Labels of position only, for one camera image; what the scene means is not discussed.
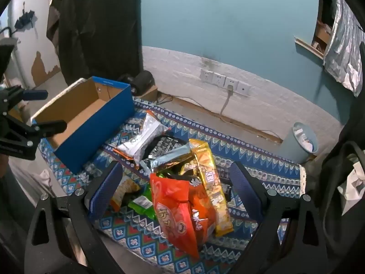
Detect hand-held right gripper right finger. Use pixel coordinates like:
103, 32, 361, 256
225, 161, 340, 274

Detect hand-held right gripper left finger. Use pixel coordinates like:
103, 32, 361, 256
24, 161, 126, 274

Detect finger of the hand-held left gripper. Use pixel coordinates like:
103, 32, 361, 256
0, 86, 48, 112
11, 121, 67, 149

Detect small orange chip bag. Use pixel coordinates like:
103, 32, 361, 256
110, 175, 140, 212

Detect long yellow snack bag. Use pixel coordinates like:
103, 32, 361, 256
180, 138, 234, 237

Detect green snack packet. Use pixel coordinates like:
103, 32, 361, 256
128, 187, 157, 220

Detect blue cardboard box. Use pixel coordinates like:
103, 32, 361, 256
30, 76, 134, 174

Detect white snack bag orange edge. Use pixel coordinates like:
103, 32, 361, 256
113, 111, 169, 168

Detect silver foil snack bag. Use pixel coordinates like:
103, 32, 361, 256
140, 144, 194, 177

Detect large orange-red snack bag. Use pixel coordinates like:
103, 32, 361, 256
150, 173, 200, 260

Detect black snack bag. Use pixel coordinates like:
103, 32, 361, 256
143, 135, 186, 160

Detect blue patterned mat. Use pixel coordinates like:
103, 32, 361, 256
37, 97, 307, 274

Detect pale blue trash bin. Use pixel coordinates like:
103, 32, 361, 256
278, 122, 319, 164

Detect black power strip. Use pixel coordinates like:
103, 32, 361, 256
14, 11, 37, 30

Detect dark clothing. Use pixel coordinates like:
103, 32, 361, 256
305, 114, 365, 274

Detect dark hanging cloth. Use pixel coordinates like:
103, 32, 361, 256
50, 0, 143, 86

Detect black round device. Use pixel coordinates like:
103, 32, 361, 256
118, 71, 154, 95

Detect small brown cardboard box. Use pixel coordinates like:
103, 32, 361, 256
134, 86, 159, 102

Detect white crumpled cloth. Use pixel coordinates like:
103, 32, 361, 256
338, 161, 365, 216

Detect silver foil sheet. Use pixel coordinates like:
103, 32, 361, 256
322, 0, 365, 97

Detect white plug and cable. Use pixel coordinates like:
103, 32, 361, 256
219, 85, 235, 117

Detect white wall socket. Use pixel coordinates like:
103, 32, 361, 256
212, 72, 227, 87
225, 77, 239, 92
200, 68, 214, 84
237, 80, 251, 96

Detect black floor cables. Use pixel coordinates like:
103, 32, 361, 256
155, 94, 174, 106

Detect wooden window frame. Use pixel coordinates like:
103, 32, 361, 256
295, 20, 333, 60

